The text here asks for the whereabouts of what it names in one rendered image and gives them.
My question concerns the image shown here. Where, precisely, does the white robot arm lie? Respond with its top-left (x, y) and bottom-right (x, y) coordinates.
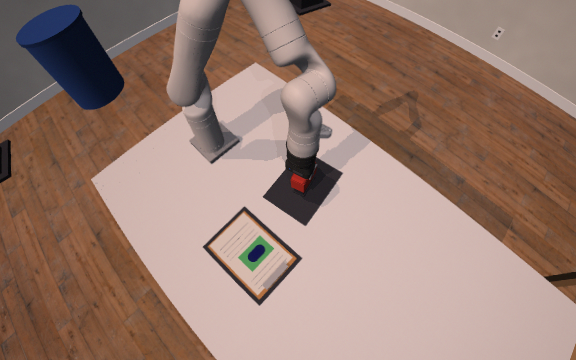
top-left (167, 0), bottom-right (336, 153)

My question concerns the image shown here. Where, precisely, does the red self-inking stamp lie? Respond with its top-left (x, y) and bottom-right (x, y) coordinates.
top-left (291, 167), bottom-right (317, 196)

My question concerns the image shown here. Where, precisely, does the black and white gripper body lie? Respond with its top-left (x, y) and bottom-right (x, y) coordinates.
top-left (285, 124), bottom-right (332, 179)

